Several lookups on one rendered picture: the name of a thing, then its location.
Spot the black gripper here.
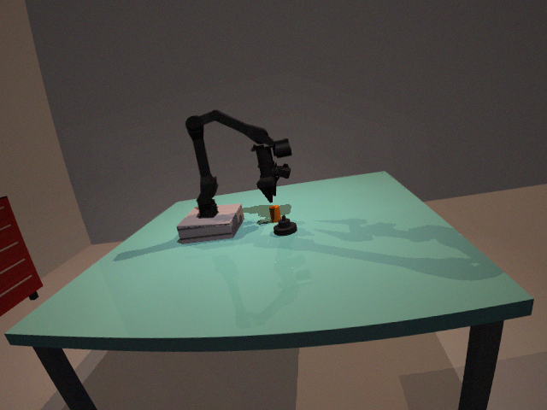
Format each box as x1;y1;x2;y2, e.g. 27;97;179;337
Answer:
256;159;279;202

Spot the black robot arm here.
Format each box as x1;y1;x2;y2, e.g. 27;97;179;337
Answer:
185;110;291;219

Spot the orange knob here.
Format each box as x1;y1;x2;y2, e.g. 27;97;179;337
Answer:
269;205;281;223

